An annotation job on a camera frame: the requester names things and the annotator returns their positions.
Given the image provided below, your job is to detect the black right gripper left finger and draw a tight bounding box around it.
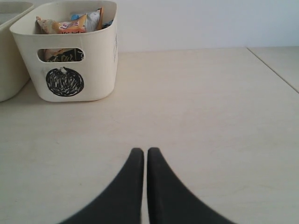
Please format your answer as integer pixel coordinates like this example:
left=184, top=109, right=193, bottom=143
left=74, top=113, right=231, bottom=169
left=61, top=148, right=144, bottom=224

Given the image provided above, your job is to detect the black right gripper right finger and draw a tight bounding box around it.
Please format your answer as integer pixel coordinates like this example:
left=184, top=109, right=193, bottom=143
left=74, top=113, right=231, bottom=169
left=147, top=147, right=233, bottom=224

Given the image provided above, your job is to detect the orange black noodle packet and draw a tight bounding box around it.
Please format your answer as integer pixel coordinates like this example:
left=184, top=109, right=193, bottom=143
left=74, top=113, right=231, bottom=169
left=35, top=7, right=105, bottom=63

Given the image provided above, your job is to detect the blue noodle packet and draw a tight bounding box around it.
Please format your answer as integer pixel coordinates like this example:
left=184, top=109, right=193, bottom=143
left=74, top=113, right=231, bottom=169
left=71, top=11, right=113, bottom=32

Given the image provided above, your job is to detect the cream bin with circle mark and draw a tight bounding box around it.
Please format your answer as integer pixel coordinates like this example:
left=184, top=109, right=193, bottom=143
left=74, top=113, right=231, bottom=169
left=10, top=0, right=118, bottom=102

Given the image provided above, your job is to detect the cream bin with square mark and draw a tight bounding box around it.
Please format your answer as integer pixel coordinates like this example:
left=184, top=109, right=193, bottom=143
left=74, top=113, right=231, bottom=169
left=0, top=1, right=34, bottom=102

